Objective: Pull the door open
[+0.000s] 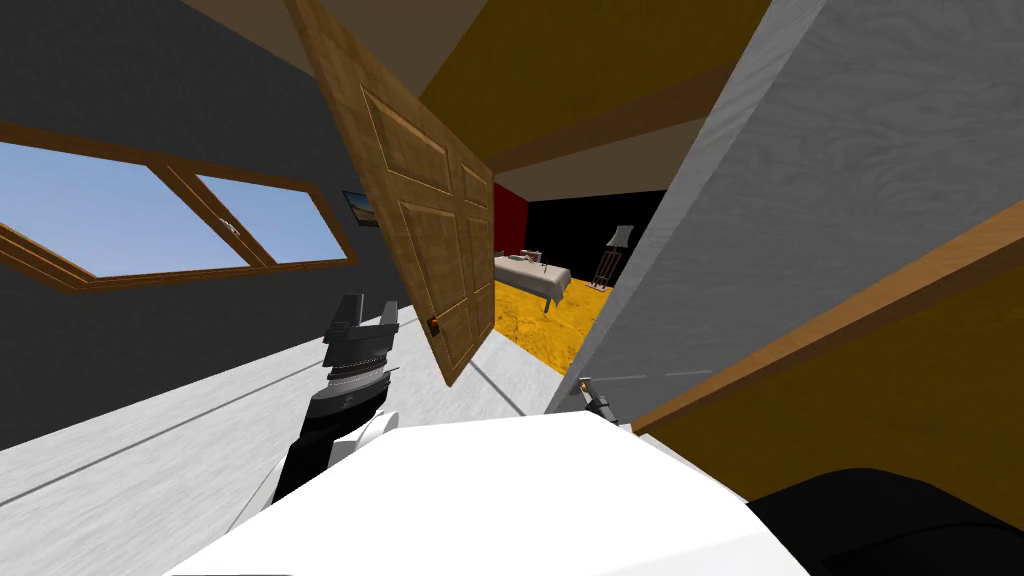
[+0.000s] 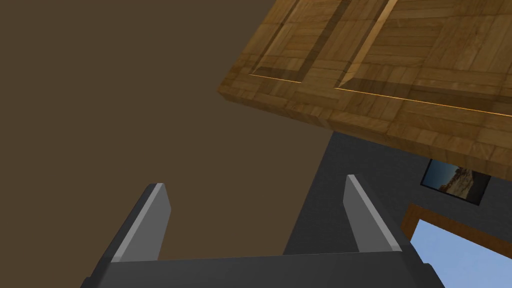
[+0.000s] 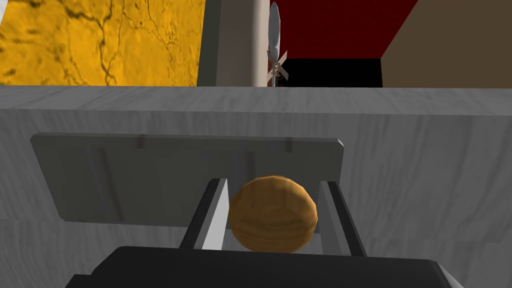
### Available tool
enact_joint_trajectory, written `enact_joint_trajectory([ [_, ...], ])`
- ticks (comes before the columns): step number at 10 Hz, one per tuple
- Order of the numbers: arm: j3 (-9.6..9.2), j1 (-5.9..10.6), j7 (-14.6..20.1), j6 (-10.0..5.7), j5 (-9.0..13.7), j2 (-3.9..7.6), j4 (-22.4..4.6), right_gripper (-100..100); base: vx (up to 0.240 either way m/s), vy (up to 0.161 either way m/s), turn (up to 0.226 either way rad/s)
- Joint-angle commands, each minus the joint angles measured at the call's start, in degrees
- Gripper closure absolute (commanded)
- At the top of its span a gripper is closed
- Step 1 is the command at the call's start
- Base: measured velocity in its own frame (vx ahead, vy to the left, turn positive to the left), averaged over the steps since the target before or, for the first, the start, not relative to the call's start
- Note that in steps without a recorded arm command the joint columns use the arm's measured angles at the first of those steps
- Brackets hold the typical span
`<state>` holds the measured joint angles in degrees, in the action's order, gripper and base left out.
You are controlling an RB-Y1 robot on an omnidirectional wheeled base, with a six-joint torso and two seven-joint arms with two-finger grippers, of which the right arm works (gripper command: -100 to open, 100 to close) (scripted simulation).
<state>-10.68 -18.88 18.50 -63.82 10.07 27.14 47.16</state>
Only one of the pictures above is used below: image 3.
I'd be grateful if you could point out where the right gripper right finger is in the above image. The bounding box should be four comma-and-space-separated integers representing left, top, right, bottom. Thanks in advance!
318, 180, 368, 257

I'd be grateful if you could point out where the grey drawer front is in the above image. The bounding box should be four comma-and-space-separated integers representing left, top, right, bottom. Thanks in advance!
29, 132, 345, 235

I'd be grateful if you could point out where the brown wooden ball knob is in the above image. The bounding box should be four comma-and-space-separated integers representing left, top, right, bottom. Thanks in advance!
228, 174, 319, 254

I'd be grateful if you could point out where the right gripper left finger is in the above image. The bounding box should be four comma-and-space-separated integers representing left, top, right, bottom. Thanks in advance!
178, 177, 230, 251

